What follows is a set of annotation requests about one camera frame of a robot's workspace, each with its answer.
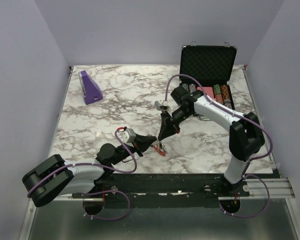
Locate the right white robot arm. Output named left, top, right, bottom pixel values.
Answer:
left=154, top=86, right=265, bottom=196

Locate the black poker chip case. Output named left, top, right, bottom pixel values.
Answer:
left=178, top=44, right=238, bottom=121

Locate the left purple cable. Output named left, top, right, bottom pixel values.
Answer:
left=26, top=128, right=138, bottom=221

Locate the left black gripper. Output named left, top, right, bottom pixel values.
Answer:
left=111, top=133, right=157, bottom=166

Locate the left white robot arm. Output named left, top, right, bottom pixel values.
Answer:
left=22, top=131, right=157, bottom=207

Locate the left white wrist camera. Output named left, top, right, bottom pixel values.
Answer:
left=114, top=127, right=136, bottom=144

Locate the red keyring with keys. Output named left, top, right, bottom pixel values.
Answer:
left=151, top=140, right=168, bottom=157

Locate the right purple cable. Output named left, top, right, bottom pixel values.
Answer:
left=164, top=74, right=275, bottom=218

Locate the pink playing card deck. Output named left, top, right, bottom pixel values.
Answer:
left=201, top=86, right=216, bottom=103

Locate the purple wedge-shaped box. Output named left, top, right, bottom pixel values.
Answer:
left=78, top=70, right=103, bottom=105

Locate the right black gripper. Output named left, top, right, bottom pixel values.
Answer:
left=157, top=107, right=193, bottom=141

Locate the purple cable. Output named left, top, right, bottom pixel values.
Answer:
left=26, top=128, right=138, bottom=221
left=164, top=74, right=275, bottom=218

